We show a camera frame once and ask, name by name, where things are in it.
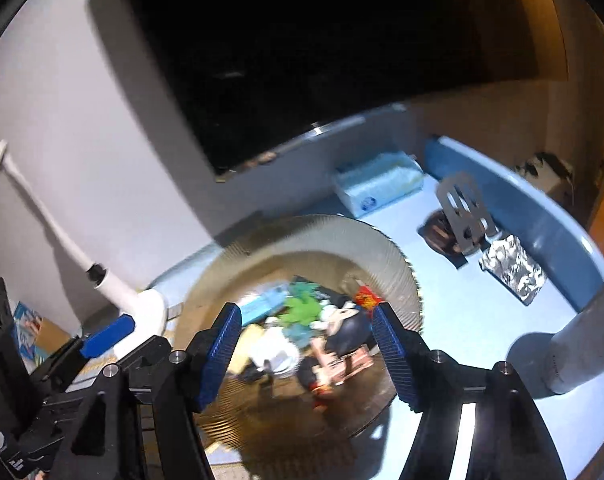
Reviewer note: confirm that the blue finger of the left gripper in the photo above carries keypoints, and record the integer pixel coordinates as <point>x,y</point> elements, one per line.
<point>94,346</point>

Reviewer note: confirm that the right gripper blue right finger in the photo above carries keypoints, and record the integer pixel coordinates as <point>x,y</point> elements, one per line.
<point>394,343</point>

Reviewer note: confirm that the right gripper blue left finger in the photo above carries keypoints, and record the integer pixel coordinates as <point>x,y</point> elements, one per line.
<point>214,352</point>

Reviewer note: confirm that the black-haired figurine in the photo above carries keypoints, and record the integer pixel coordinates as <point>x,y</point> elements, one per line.
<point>340,330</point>

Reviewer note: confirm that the pink cartoon card box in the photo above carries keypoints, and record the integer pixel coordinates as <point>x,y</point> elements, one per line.
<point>341,368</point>

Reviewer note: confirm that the blue toy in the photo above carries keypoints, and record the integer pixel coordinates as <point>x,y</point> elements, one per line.
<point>257,306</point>

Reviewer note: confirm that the round clear lidded container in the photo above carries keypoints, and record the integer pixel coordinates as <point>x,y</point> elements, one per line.
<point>275,354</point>

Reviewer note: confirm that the small red packet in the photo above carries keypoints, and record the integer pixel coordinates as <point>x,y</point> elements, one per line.
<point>367,299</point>

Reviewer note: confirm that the red figurine toy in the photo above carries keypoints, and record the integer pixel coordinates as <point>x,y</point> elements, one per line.
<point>313,378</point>

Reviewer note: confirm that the green translucent toy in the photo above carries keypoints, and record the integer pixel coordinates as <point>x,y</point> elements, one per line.
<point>302,306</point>

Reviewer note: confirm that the white desk lamp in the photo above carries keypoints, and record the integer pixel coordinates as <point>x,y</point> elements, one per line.
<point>145,307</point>

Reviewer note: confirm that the cork pen holder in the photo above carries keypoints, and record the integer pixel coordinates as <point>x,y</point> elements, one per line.
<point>49,337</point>

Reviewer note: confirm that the amber ribbed glass bowl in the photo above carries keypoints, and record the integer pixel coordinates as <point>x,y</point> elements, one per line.
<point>257,414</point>

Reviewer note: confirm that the stack of books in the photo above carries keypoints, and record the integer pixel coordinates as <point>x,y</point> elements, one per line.
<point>28,324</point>

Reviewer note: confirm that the silver foil packet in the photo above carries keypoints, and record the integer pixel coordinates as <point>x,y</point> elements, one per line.
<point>508,262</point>

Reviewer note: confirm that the blue tissue pack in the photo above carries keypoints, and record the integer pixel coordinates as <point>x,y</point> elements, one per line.
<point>377,183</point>

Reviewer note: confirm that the grey cylindrical speaker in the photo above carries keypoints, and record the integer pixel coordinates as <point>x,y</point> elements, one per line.
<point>575,354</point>

